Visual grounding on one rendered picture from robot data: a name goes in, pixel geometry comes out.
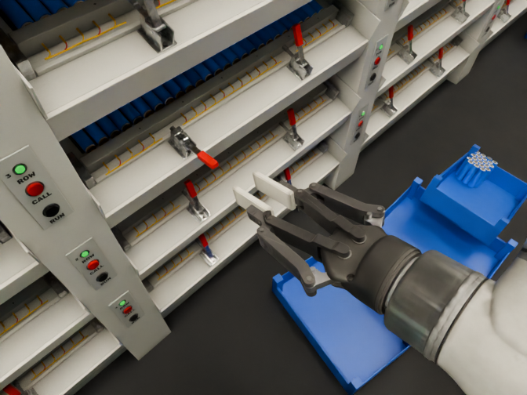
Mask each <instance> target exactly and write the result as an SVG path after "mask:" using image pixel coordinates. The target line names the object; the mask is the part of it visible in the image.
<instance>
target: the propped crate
mask: <svg viewBox="0 0 527 395"><path fill-rule="evenodd" d="M479 149H480V146H478V145H476V144H475V145H473V146H472V148H471V149H470V150H469V152H467V153H466V154H465V155H464V156H463V157H461V158H460V159H459V160H458V161H456V162H455V163H454V164H453V165H451V166H450V167H449V168H447V169H446V170H445V171H444V172H443V173H442V174H440V175H438V174H437V175H436V176H434V178H433V179H432V180H431V182H430V183H429V185H428V186H427V189H426V190H425V191H424V192H423V194H422V196H421V197H420V200H421V201H423V202H425V203H426V204H428V205H430V206H431V207H432V208H434V209H435V210H437V211H438V212H440V213H441V214H442V215H444V216H445V217H447V218H448V219H450V220H452V221H453V222H454V223H456V224H457V225H459V226H460V227H462V228H463V229H465V230H466V231H467V232H469V233H470V234H472V235H474V236H475V237H476V238H478V239H479V240H480V241H482V242H484V243H485V244H487V245H490V244H491V243H492V242H493V240H494V239H495V238H496V237H497V236H498V235H499V234H500V232H501V231H502V230H503V229H504V228H505V227H506V225H507V224H508V223H509V222H510V220H511V219H512V217H513V216H514V214H515V213H516V212H517V211H518V209H519V208H520V207H521V205H522V204H523V202H524V201H525V199H526V198H527V183H525V182H523V181H522V180H520V179H519V178H517V177H515V176H513V175H511V174H510V173H509V172H506V171H505V170H503V169H501V168H500V167H498V166H496V167H495V168H494V169H493V171H492V172H491V173H490V175H489V176H488V178H487V179H486V180H484V182H483V183H482V184H481V185H480V186H479V187H469V186H468V185H467V184H465V183H463V182H462V180H458V179H457V178H456V177H457V175H456V172H457V170H458V169H459V168H460V166H461V165H462V164H463V162H464V160H465V159H466V157H469V156H470V154H473V153H474V152H476V153H477V151H479Z"/></svg>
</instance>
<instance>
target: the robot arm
mask: <svg viewBox="0 0 527 395"><path fill-rule="evenodd" d="M253 179H254V183H255V186H256V189H257V190H259V191H261V192H262V193H264V194H266V195H267V196H269V197H270V198H273V199H274V200H276V201H277V202H279V203H280V204H282V205H284V206H285V207H287V208H289V209H290V210H292V211H293V210H294V209H295V208H296V204H297V208H298V211H303V212H304V213H305V214H307V215H308V216H309V217H310V218H312V219H313V220H314V221H315V222H316V223H317V224H318V225H320V226H321V227H322V228H323V229H325V230H326V231H327V232H328V233H330V234H331V236H329V237H325V236H323V235H321V234H313V233H311V232H308V231H306V230H304V229H302V228H299V227H298V226H295V225H293V224H291V223H288V222H286V221H285V220H283V219H279V218H278V217H276V216H275V215H274V209H273V208H272V207H270V206H269V205H267V204H265V203H264V202H262V201H261V200H259V199H258V198H256V197H254V196H252V195H251V194H250V193H248V192H246V191H245V190H243V189H242V188H240V187H238V186H236V185H235V186H234V187H232V190H233V192H234V196H235V200H236V202H237V204H238V205H240V206H242V207H243V208H244V209H246V211H247V214H248V217H249V219H250V220H252V221H253V222H254V223H256V224H257V225H259V226H260V227H258V228H257V230H256V232H257V235H258V238H259V241H260V245H261V246H262V247H263V248H264V249H265V250H266V251H267V252H268V253H270V254H271V255H272V256H273V257H274V258H275V259H276V260H277V261H279V262H280V263H281V264H282V265H283V266H284V267H285V268H286V269H287V270H288V271H289V272H290V273H291V274H292V275H293V276H294V277H296V278H297V279H298V280H299V281H300V283H301V284H302V286H303V289H304V291H305V292H306V294H307V295H308V296H309V297H313V296H315V295H316V294H317V289H320V288H323V287H325V286H327V285H332V286H334V287H336V288H343V289H345V290H347V291H349V292H350V293H351V294H352V295H353V296H354V297H355V298H356V299H358V300H360V301H361V302H362V303H364V304H365V305H366V306H368V307H369V308H371V309H372V310H374V311H376V312H377V313H378V314H380V315H383V314H384V324H385V326H386V328H387V329H388V330H389V331H391V332H393V333H394V334H395V335H396V336H398V337H399V338H400V339H402V340H404V341H405V342H407V343H408V344H409V345H410V346H412V347H413V348H415V349H416V350H418V351H419V352H421V353H422V354H423V355H424V356H425V357H426V358H427V359H428V360H429V361H433V362H434V363H436V364H437V365H438V366H439V367H440V368H442V369H443V370H444V371H446V372H447V373H448V374H449V375H450V376H451V377H452V378H453V379H454V380H455V382H456V383H457V384H458V386H459V387H460V388H461V389H462V391H464V392H465V394H466V395H527V239H526V241H525V243H524V245H523V247H522V249H523V250H522V249H521V251H520V252H519V253H518V255H517V257H516V258H515V260H514V261H513V262H512V264H511V265H510V266H509V267H508V268H507V269H506V271H505V272H504V273H503V274H502V275H501V276H500V278H499V279H498V280H497V281H493V280H491V279H489V278H487V277H485V276H484V275H483V274H481V273H480V272H478V271H474V270H472V269H470V268H469V267H467V266H464V265H463V264H461V263H458V262H457V261H456V260H454V259H451V258H449V257H448V256H446V255H444V254H442V253H440V252H438V251H436V250H429V251H427V252H425V253H423V254H422V253H421V251H420V250H419V249H418V248H416V247H414V246H412V245H410V244H409V243H407V242H405V241H403V240H401V239H400V238H398V237H395V236H394V235H387V234H386V233H385V231H384V230H383V228H382V226H384V220H385V208H384V207H383V206H381V205H371V204H366V203H363V202H361V201H358V200H356V199H353V198H352V197H348V196H347V195H345V194H341V193H340V192H337V191H335V190H332V189H330V188H328V187H325V186H322V185H321V184H318V183H310V184H309V187H308V188H306V189H297V188H296V187H294V186H292V185H290V184H289V183H287V182H285V181H280V182H278V183H277V182H276V181H274V180H272V179H271V178H269V177H267V176H265V175H264V174H262V173H260V172H258V171H256V170H255V171H254V172H253ZM334 212H335V213H337V214H339V216H338V215H337V214H335V213H334ZM343 216H344V217H346V218H348V219H351V220H353V221H355V222H356V223H360V224H362V225H354V224H352V223H351V222H349V221H348V220H347V219H345V218H344V217H343ZM284 242H285V243H287V244H289V245H292V246H293V247H295V248H298V249H299V250H301V251H303V252H306V253H307V254H309V255H312V256H313V258H314V259H315V260H317V261H319V262H320V263H323V266H324V268H325V273H322V272H320V271H319V270H318V269H316V268H315V267H314V266H312V267H311V268H310V267H309V266H308V264H307V263H306V262H305V261H304V260H303V259H302V258H301V257H300V256H299V255H297V254H296V253H295V252H294V251H293V250H292V249H291V248H290V247H289V246H287V245H286V244H285V243H284Z"/></svg>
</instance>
